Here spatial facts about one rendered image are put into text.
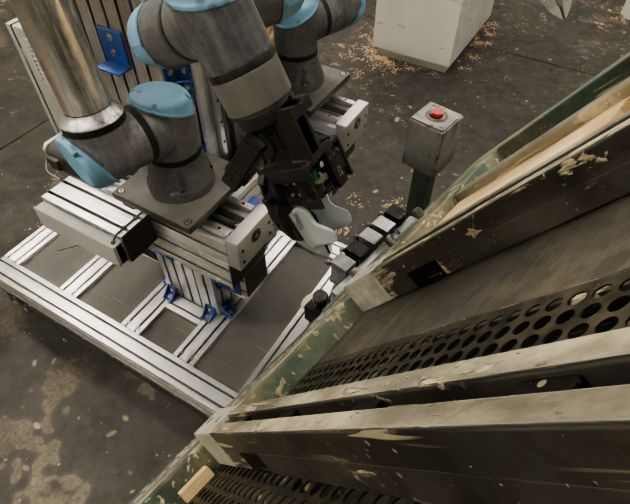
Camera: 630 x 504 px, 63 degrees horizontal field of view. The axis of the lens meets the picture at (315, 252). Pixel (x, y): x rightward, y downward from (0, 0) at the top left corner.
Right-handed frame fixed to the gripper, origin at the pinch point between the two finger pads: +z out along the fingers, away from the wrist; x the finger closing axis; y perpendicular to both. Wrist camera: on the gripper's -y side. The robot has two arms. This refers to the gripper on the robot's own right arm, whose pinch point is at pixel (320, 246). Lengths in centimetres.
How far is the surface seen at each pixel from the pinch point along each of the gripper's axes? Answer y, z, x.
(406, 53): -140, 67, 274
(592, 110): 19, 17, 61
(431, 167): -33, 41, 85
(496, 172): -4, 31, 63
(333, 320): -24.2, 34.5, 15.4
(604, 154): 30.0, -0.5, 16.7
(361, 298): -19.8, 33.3, 21.4
